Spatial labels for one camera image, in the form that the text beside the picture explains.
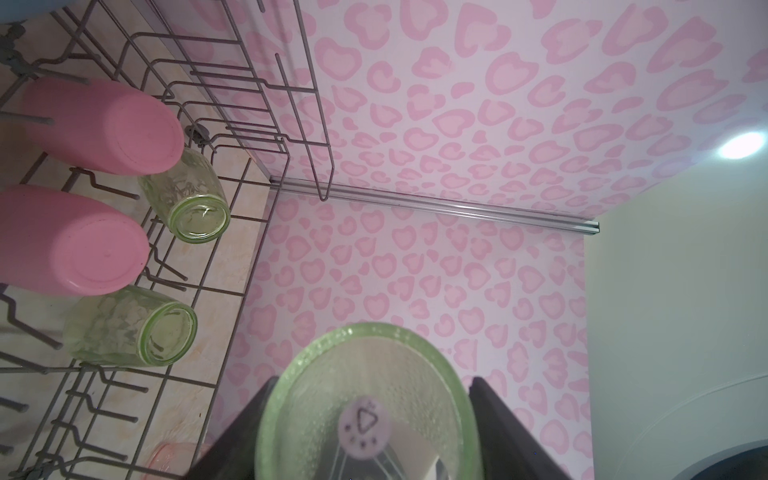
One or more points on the white blue ceramic mug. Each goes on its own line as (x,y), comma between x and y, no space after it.
(14,11)

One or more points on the yellow-green translucent cup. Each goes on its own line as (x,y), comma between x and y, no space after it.
(189,199)

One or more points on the pink plastic cup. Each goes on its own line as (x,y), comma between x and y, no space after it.
(103,125)

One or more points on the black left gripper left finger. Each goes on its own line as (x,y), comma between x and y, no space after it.
(232,456)

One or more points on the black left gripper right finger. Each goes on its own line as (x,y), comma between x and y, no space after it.
(509,451)

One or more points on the bright green translucent cup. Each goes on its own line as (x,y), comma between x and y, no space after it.
(132,327)

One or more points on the magenta plastic cup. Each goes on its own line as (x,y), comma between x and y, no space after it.
(63,244)

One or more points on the olive translucent cup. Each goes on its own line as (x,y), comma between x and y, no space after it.
(369,401)

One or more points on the light pink translucent cup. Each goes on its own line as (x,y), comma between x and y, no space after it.
(173,458)

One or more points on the grey wire dish rack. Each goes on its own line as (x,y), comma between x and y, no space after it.
(232,89)

